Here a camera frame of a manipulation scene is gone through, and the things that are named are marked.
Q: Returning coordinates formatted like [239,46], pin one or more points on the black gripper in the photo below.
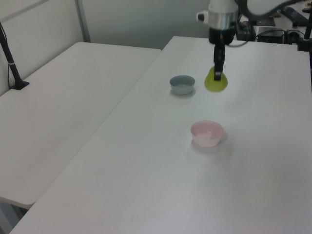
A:
[220,36]

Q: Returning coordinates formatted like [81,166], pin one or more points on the green pear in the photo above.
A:
[211,84]

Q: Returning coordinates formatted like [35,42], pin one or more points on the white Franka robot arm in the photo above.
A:
[223,14]

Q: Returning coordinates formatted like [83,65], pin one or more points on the grey plastic bowl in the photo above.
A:
[182,85]

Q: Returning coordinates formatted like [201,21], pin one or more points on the pink plastic bowl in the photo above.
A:
[207,136]

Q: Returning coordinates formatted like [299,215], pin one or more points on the black electronics box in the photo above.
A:
[269,35]

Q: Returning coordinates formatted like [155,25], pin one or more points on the cluttered background desk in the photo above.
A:
[296,15]

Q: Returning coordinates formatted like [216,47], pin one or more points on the white side table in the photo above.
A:
[61,109]

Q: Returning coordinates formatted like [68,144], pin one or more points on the grey partition post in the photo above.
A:
[83,20]

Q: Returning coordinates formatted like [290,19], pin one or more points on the black camera stand with base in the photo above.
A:
[12,65]

